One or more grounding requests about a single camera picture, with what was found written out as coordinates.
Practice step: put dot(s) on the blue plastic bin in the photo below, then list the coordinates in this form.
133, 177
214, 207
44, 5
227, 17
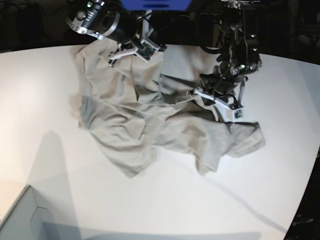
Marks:
158, 5

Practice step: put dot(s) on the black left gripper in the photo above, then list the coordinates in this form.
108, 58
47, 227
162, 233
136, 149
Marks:
215, 84

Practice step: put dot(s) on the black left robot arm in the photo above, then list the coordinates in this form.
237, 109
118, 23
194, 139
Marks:
239, 53

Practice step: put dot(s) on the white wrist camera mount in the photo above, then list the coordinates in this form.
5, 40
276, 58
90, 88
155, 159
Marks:
144, 49
223, 111

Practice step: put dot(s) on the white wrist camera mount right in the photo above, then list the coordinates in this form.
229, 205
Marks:
144, 49

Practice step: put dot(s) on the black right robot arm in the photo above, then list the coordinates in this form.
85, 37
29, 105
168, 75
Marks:
102, 19

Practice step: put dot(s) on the white cardboard box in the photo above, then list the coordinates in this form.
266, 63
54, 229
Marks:
34, 217

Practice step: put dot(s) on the beige grey t-shirt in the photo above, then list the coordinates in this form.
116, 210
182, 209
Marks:
130, 111

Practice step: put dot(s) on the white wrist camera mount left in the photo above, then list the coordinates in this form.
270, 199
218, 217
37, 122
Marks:
223, 111

